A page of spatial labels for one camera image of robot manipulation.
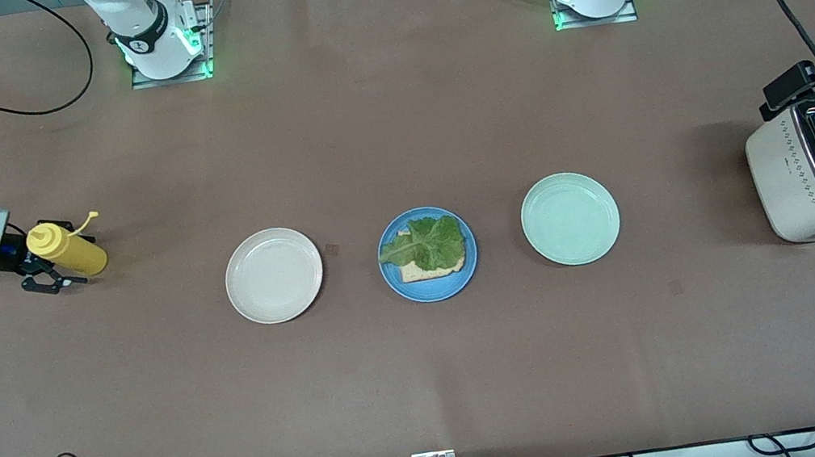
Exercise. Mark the yellow squeeze bottle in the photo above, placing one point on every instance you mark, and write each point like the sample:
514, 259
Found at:
81, 256

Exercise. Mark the toasted bread slice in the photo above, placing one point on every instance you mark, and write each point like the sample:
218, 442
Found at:
423, 273

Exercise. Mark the light green round plate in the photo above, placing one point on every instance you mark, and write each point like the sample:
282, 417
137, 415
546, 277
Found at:
570, 219

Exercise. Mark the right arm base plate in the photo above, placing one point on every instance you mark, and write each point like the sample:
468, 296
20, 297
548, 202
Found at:
210, 55

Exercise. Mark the green lettuce leaf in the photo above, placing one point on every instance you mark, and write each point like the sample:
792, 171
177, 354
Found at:
431, 245

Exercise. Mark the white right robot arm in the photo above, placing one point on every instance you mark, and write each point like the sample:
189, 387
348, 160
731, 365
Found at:
142, 25

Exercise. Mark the blue round plate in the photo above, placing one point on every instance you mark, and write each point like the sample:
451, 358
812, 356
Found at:
434, 290

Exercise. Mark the beige round plate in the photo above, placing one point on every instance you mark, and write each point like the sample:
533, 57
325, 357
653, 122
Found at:
273, 276

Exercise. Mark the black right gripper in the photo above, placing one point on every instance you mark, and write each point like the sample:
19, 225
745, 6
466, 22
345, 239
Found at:
15, 249

